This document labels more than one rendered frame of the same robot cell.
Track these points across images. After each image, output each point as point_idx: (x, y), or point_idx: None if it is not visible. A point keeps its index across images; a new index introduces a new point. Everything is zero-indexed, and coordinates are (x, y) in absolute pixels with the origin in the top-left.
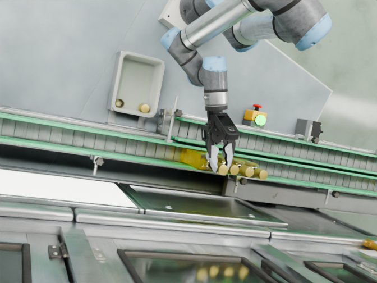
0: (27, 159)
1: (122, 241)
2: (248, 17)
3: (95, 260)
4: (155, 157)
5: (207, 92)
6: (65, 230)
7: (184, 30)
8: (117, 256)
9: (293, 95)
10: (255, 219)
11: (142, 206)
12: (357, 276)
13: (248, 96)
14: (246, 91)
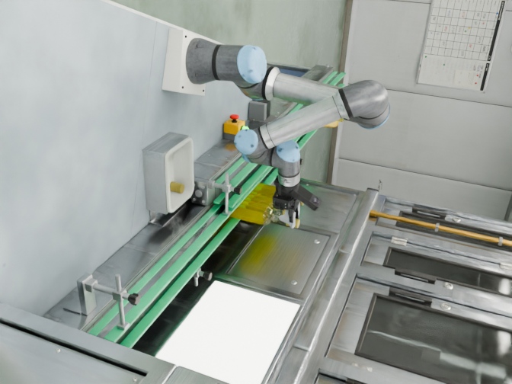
0: None
1: (336, 342)
2: (285, 83)
3: (388, 378)
4: None
5: (289, 177)
6: (328, 369)
7: (267, 137)
8: (366, 360)
9: None
10: (331, 248)
11: (295, 299)
12: (407, 255)
13: (222, 109)
14: (221, 106)
